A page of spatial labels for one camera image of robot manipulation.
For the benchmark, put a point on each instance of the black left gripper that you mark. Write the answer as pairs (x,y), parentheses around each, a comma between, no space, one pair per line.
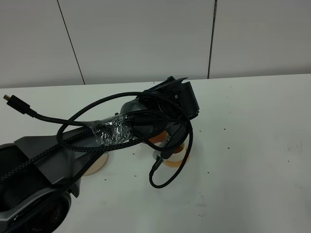
(180,92)

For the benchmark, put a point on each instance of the brown clay teapot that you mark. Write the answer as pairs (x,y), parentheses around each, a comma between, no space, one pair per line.
(159,138)

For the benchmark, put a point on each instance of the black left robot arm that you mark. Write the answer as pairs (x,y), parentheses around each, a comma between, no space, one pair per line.
(40,174)

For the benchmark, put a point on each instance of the beige round teapot coaster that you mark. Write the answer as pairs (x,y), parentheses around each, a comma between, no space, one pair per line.
(98,165)

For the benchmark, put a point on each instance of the near white teacup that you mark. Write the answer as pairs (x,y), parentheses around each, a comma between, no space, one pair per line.
(176,156)

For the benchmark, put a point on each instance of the near orange cup coaster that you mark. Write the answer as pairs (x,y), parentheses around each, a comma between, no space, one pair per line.
(171,164)

